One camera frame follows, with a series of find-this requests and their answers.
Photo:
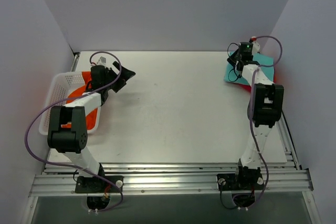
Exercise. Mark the white plastic basket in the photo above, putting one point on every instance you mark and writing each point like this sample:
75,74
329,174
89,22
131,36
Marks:
52,98

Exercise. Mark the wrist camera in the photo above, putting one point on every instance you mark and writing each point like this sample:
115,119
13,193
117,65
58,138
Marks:
101,61
256,45

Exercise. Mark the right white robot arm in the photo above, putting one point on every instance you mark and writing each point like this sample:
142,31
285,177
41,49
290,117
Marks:
264,109

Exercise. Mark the teal t-shirt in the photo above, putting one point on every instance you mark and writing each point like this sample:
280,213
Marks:
230,76

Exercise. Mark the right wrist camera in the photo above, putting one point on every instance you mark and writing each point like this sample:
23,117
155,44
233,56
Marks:
256,45

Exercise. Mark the aluminium mounting rail frame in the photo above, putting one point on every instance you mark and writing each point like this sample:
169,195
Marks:
174,179

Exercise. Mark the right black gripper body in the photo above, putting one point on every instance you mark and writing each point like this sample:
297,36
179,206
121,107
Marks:
233,59

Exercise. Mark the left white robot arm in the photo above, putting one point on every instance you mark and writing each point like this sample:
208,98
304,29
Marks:
67,130

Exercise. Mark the folded magenta t-shirt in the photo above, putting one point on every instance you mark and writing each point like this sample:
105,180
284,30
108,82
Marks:
245,87

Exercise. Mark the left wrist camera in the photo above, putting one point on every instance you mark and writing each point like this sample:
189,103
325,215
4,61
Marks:
101,61

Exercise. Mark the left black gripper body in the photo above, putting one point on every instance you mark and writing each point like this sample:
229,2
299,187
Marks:
117,78

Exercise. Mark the orange t-shirt in basket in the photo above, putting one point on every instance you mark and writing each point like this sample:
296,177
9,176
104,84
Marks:
90,102

